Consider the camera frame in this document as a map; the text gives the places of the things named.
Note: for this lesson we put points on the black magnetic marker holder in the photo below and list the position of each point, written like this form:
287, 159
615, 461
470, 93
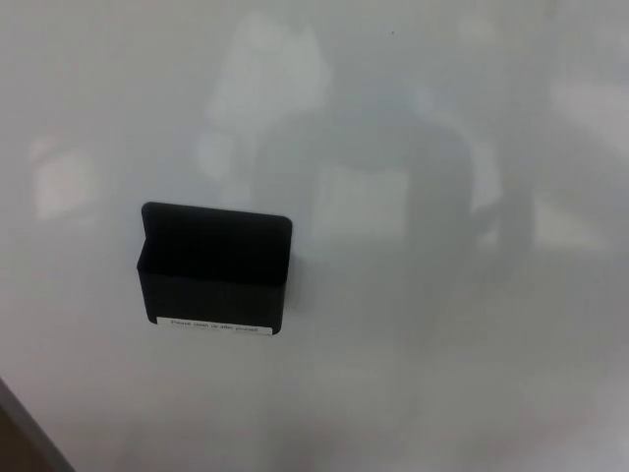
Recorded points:
211, 275

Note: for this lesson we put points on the white glossy whiteboard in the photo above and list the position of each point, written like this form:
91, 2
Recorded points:
393, 295

